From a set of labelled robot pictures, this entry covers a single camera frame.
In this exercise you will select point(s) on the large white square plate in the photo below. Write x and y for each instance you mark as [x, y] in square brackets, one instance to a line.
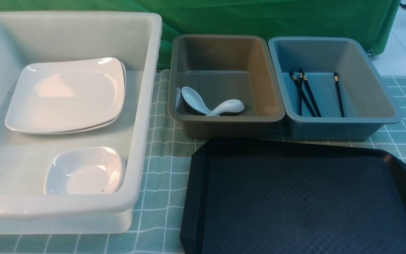
[64, 96]

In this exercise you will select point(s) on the white ceramic spoon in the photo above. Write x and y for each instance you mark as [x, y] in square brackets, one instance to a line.
[232, 106]

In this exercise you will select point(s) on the white square plate in bin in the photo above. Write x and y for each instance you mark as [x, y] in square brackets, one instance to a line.
[103, 124]

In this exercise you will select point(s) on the white bowl in bin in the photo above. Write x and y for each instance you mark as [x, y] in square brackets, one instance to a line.
[85, 171]

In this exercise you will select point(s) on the large white plastic bin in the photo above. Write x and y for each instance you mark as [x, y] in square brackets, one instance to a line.
[28, 37]

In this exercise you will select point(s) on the green checkered tablecloth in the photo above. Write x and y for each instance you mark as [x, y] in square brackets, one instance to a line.
[157, 214]

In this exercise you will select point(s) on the white spoon in brown bin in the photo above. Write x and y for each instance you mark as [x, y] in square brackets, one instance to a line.
[194, 100]

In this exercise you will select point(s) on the black serving tray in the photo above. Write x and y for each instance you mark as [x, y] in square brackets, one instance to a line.
[250, 196]

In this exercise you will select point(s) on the brown plastic bin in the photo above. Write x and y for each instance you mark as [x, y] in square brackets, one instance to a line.
[219, 68]

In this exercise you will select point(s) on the blue-grey plastic bin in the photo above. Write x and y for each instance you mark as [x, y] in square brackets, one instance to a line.
[368, 104]

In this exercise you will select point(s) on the green backdrop cloth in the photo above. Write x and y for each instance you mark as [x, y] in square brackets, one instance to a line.
[367, 21]

